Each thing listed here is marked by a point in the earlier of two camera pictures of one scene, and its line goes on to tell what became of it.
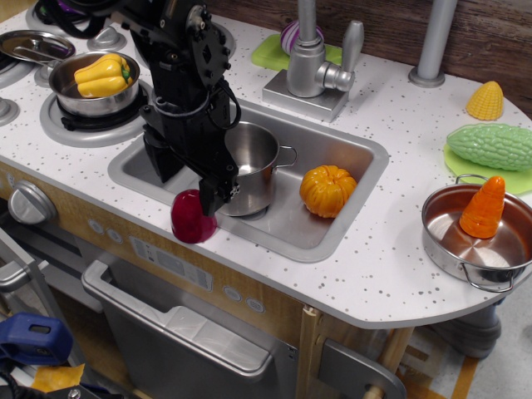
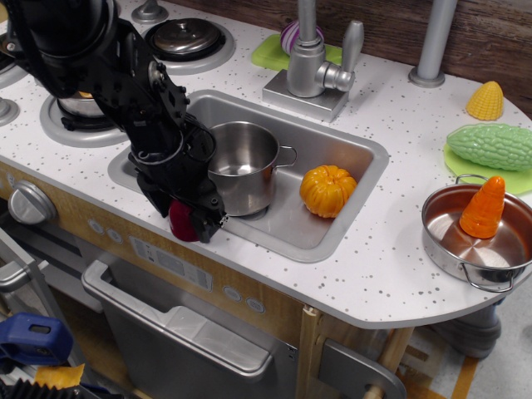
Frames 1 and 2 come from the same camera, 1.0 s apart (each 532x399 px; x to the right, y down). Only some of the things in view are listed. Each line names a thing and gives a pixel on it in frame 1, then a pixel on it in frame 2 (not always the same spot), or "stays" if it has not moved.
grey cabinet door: [346, 374] stays
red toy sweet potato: [189, 221] stays
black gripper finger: [166, 162] → [161, 197]
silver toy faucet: [310, 86] stays
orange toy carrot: [480, 216] stays
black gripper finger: [216, 193] → [209, 223]
